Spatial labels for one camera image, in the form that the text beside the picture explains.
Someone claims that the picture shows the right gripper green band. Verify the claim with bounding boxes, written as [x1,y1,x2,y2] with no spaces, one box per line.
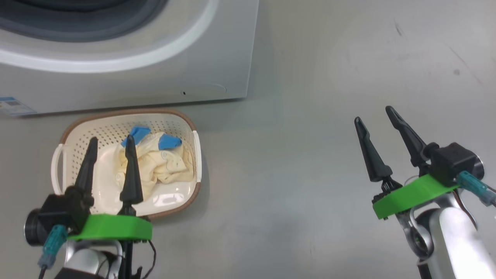
[354,106,460,220]

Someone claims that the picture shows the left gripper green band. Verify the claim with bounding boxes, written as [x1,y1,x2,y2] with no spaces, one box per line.
[68,134,153,241]

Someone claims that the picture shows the cream garment with blue trim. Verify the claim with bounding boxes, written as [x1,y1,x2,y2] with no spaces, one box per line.
[114,126,194,194]

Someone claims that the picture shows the white front-load washing machine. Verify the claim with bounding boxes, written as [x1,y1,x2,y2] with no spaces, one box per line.
[0,0,259,117]

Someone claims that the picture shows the cream perforated laundry basket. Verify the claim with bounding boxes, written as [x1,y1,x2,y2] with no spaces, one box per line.
[51,108,202,219]

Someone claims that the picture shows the blue energy label sticker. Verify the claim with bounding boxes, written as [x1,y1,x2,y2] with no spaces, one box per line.
[0,96,37,117]

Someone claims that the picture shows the left arm teal connector cable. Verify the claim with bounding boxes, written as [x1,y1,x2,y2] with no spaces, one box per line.
[38,225,68,279]

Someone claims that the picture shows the arm teal connector cable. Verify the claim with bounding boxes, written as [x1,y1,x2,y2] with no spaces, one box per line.
[457,170,496,207]
[38,225,68,279]

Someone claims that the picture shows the right arm teal connector cable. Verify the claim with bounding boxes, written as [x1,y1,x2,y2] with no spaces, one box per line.
[457,170,496,207]

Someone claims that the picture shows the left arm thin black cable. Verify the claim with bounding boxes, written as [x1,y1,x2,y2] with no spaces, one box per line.
[132,239,157,279]

